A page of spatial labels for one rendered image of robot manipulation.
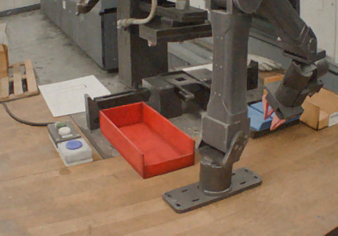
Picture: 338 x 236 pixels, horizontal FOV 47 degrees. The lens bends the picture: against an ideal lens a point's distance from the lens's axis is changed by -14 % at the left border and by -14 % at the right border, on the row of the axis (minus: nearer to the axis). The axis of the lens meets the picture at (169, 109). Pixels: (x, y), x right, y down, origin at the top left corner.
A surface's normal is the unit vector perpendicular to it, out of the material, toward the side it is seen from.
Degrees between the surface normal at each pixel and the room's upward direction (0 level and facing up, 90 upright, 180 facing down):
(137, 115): 90
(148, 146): 0
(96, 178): 0
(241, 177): 0
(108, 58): 90
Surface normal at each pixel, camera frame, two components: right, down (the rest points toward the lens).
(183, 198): -0.02, -0.92
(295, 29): 0.46, 0.26
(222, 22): -0.79, 0.22
